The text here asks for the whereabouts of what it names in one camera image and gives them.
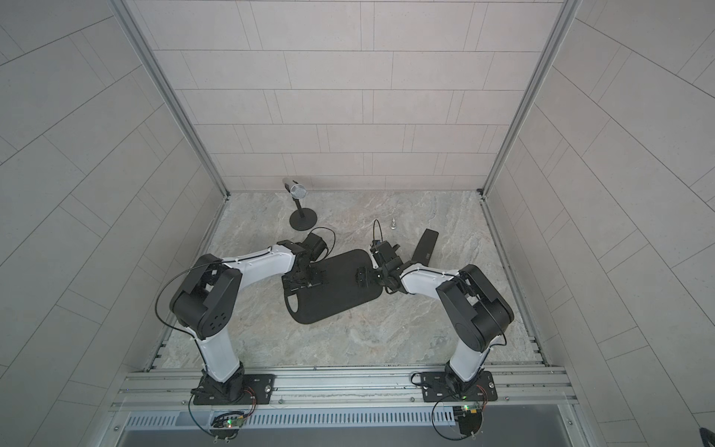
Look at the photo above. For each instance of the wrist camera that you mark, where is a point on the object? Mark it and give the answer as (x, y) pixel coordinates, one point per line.
(315, 246)
(385, 254)

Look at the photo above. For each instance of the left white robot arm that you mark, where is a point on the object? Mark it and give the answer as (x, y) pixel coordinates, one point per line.
(205, 302)

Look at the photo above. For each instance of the black cutting board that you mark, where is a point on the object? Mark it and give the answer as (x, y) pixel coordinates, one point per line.
(339, 291)

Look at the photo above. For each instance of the black knife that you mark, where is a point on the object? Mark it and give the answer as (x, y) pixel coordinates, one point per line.
(425, 247)

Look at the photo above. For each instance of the aluminium rail frame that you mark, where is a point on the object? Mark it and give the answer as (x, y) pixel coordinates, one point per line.
(354, 387)

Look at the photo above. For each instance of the left green circuit board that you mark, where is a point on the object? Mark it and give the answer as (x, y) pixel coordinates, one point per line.
(227, 425)

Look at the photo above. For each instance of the right green circuit board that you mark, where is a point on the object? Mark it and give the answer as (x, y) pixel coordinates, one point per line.
(468, 420)

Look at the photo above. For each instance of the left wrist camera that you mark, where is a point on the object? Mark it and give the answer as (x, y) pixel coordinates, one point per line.
(315, 246)

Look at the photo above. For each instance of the left corner aluminium post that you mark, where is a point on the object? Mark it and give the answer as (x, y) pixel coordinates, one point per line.
(133, 33)

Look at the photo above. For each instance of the black microphone stand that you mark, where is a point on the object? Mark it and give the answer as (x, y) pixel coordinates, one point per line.
(302, 219)

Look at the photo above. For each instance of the green circuit board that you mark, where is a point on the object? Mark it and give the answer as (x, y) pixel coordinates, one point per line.
(227, 425)
(468, 420)

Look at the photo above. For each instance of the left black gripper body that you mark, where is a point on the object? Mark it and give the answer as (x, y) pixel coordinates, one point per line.
(303, 281)

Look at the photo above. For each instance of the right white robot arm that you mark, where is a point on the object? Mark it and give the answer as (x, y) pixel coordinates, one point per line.
(477, 311)

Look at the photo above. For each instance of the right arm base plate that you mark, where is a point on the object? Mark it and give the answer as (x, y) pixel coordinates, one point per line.
(448, 387)

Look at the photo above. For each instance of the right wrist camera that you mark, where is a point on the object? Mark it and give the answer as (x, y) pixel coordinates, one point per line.
(385, 254)

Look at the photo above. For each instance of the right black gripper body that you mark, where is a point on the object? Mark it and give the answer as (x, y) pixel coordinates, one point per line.
(382, 277)

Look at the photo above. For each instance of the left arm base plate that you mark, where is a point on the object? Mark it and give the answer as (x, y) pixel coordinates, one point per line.
(246, 390)

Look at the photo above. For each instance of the corner aluminium post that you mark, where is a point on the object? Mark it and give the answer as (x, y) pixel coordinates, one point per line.
(558, 33)
(133, 33)

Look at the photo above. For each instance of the right corner aluminium post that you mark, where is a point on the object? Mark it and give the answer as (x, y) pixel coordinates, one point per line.
(558, 33)

